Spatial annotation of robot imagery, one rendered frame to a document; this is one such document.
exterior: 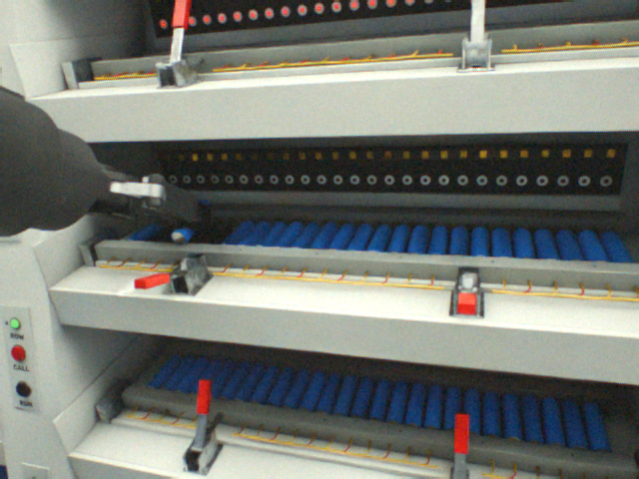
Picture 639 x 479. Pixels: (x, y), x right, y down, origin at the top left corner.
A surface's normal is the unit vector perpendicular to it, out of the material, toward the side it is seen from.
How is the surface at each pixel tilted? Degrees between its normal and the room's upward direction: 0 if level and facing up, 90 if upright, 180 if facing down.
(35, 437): 90
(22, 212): 129
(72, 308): 106
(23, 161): 93
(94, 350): 90
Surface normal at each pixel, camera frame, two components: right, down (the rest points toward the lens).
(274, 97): -0.27, 0.43
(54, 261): 0.96, 0.04
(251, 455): -0.09, -0.90
